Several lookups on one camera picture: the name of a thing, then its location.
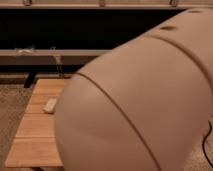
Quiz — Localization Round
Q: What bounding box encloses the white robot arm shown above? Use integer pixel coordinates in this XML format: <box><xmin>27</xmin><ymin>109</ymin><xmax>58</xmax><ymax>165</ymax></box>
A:
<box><xmin>55</xmin><ymin>8</ymin><xmax>213</xmax><ymax>171</ymax></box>

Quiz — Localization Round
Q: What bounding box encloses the grey bench rail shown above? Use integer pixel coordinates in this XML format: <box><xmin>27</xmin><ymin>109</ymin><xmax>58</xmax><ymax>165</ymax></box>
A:
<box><xmin>0</xmin><ymin>48</ymin><xmax>106</xmax><ymax>66</ymax></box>

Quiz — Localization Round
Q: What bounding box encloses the black cable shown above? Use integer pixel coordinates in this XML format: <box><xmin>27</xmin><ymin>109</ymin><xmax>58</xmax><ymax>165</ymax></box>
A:
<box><xmin>200</xmin><ymin>120</ymin><xmax>213</xmax><ymax>169</ymax></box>

